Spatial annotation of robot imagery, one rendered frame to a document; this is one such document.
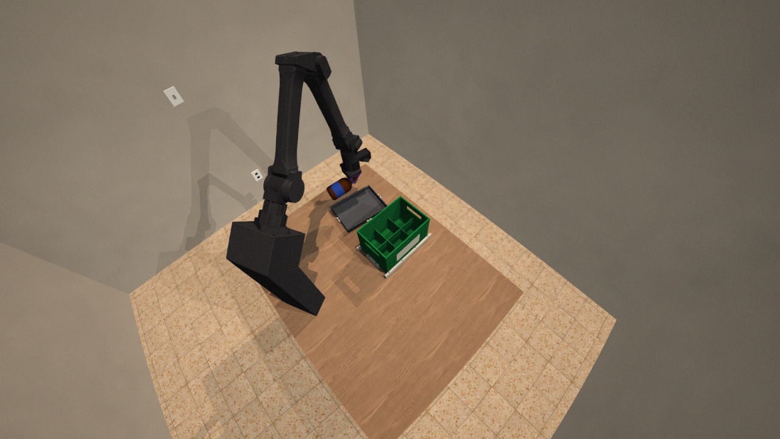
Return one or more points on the green plastic crate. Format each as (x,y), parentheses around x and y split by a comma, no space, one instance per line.
(393,233)

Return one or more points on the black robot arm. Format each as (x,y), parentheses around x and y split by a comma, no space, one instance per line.
(284,182)

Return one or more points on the brown bottle with blue label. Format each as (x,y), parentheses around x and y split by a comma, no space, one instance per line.
(339,188)

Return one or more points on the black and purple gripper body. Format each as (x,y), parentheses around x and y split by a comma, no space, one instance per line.
(347,169)

